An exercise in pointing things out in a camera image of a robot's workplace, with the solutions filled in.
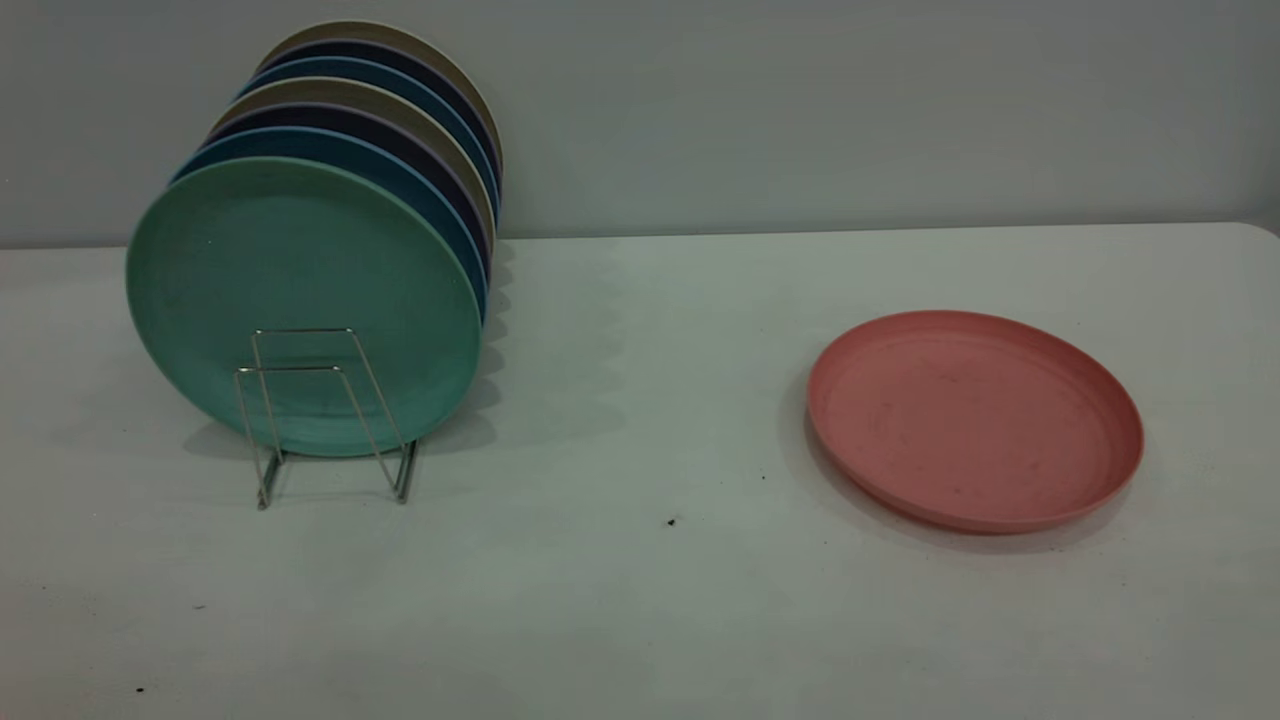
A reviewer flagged pink round plate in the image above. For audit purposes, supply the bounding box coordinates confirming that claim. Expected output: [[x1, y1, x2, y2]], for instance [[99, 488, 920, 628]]
[[806, 309, 1146, 535]]

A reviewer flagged green round plate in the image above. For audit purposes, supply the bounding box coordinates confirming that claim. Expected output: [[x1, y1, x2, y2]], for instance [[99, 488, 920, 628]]
[[125, 156, 484, 459]]

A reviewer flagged dark purple round plate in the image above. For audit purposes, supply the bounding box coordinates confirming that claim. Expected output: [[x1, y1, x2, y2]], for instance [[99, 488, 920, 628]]
[[255, 38, 503, 183], [208, 102, 493, 281]]

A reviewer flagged blue round plate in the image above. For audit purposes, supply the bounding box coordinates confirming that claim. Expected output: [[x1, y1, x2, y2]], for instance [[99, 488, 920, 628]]
[[170, 125, 490, 323], [237, 55, 500, 216]]

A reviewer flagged beige round plate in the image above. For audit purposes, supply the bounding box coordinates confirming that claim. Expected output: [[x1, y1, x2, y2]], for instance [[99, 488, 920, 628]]
[[258, 20, 504, 181], [207, 77, 498, 251]]

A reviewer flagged metal wire plate rack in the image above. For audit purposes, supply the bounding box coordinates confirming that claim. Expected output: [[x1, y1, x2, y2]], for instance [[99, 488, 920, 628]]
[[233, 327, 419, 511]]

